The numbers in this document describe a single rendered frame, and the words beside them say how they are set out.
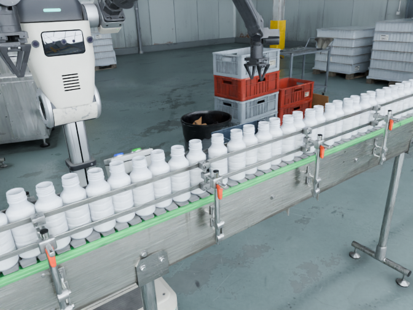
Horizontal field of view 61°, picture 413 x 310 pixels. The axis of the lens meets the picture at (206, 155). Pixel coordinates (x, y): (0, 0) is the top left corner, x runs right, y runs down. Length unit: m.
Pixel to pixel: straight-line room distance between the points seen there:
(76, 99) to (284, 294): 1.53
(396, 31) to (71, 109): 6.73
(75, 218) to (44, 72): 0.66
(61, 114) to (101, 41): 9.14
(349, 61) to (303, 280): 6.40
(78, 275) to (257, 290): 1.40
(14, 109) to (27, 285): 3.80
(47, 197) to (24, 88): 3.72
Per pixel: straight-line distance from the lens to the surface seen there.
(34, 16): 1.47
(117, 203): 0.95
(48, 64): 1.40
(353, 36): 8.12
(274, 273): 2.31
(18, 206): 0.88
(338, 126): 1.50
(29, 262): 0.93
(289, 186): 1.30
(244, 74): 3.42
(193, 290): 2.19
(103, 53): 10.58
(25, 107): 4.60
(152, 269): 1.05
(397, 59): 7.58
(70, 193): 0.89
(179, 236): 1.05
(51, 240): 0.82
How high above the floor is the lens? 1.52
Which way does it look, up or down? 23 degrees down
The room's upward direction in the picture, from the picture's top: 2 degrees counter-clockwise
